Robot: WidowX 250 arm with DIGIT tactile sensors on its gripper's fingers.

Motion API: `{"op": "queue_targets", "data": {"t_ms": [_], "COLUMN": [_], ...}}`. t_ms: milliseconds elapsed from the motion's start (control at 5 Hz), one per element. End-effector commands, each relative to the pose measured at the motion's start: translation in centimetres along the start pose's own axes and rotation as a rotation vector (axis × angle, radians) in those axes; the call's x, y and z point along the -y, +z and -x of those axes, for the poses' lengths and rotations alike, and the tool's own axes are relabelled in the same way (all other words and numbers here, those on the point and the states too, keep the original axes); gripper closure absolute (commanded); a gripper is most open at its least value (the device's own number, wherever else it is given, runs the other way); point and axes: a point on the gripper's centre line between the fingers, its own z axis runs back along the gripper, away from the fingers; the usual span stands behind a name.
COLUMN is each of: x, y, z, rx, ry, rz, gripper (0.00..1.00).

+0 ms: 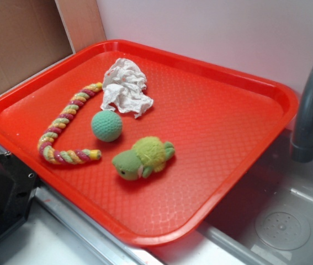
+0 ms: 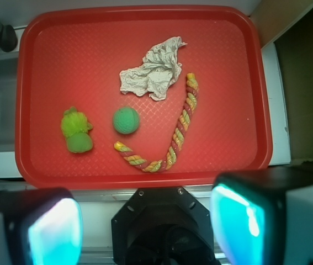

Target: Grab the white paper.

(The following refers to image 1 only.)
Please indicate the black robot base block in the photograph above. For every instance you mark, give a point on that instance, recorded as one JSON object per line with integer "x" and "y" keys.
{"x": 17, "y": 186}

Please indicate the crumpled white paper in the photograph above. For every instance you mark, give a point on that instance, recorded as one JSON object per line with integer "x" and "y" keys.
{"x": 123, "y": 89}

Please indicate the red plastic tray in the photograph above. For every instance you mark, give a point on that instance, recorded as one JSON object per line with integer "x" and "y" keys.
{"x": 219, "y": 120}

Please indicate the green plush turtle toy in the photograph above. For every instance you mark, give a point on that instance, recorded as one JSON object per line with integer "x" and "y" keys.
{"x": 147, "y": 155}

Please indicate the green dimpled ball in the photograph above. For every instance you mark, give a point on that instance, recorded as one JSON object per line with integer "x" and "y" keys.
{"x": 106, "y": 125}

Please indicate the grey toy faucet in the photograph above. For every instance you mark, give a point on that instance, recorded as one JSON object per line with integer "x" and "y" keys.
{"x": 309, "y": 110}

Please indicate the grey toy sink basin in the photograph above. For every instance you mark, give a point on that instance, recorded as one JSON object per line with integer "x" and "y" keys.
{"x": 266, "y": 218}

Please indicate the brown cardboard panel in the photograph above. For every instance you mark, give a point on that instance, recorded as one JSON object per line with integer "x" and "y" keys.
{"x": 37, "y": 34}

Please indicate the multicolour braided rope toy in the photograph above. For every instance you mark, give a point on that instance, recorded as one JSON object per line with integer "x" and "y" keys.
{"x": 60, "y": 123}

